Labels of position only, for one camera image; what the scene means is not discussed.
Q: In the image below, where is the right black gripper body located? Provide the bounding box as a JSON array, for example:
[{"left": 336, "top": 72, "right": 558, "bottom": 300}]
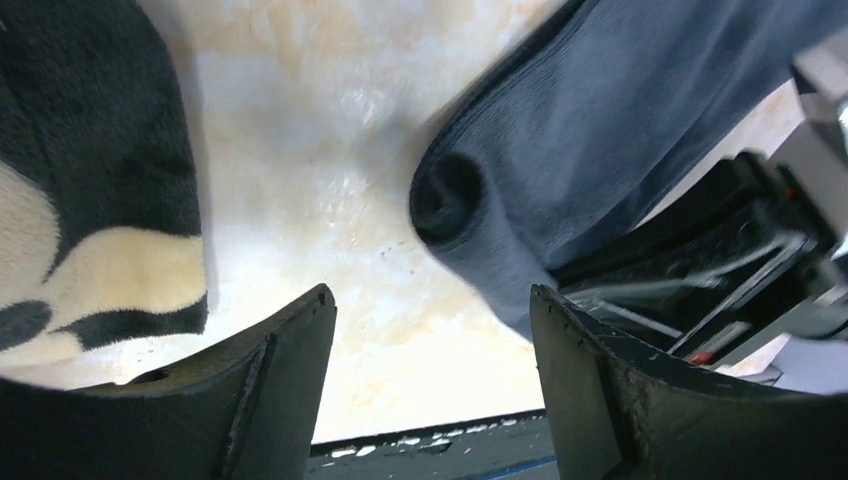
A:
[{"left": 554, "top": 151, "right": 842, "bottom": 365}]

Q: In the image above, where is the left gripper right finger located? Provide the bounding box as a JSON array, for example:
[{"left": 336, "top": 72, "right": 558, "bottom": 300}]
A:
[{"left": 529, "top": 285, "right": 847, "bottom": 479}]

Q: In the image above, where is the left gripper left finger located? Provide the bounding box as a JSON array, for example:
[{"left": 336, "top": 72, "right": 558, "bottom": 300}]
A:
[{"left": 1, "top": 284, "right": 337, "bottom": 479}]

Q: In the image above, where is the grey blue towel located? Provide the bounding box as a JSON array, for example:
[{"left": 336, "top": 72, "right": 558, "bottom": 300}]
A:
[{"left": 409, "top": 1, "right": 847, "bottom": 338}]

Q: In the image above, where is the black blanket with tan flowers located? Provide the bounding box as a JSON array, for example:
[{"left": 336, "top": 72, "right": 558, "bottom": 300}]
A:
[{"left": 1, "top": 1, "right": 207, "bottom": 368}]

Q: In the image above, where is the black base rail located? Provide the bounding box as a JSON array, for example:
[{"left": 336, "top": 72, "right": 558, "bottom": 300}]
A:
[{"left": 305, "top": 410, "right": 559, "bottom": 480}]

